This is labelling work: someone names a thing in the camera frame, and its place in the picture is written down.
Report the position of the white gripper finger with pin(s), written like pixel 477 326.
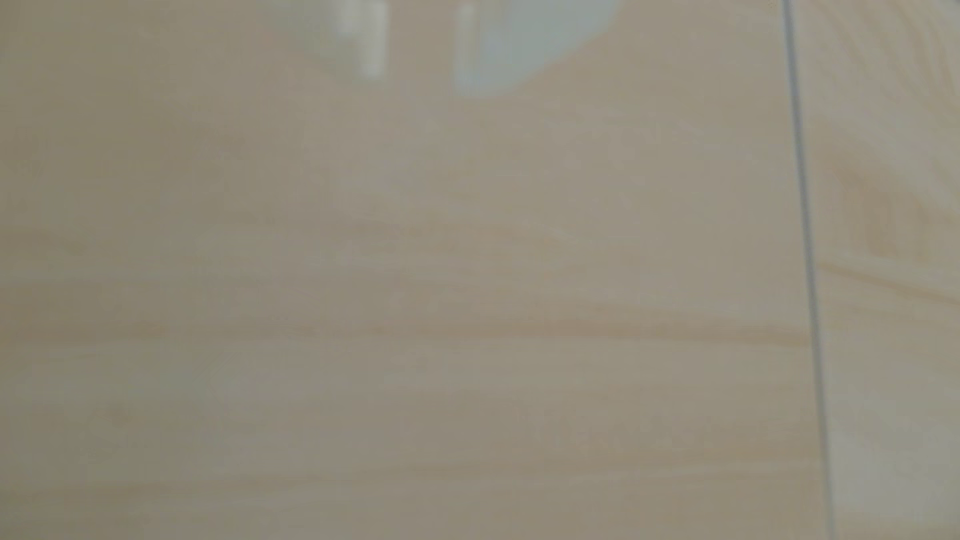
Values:
pixel 525 41
pixel 367 37

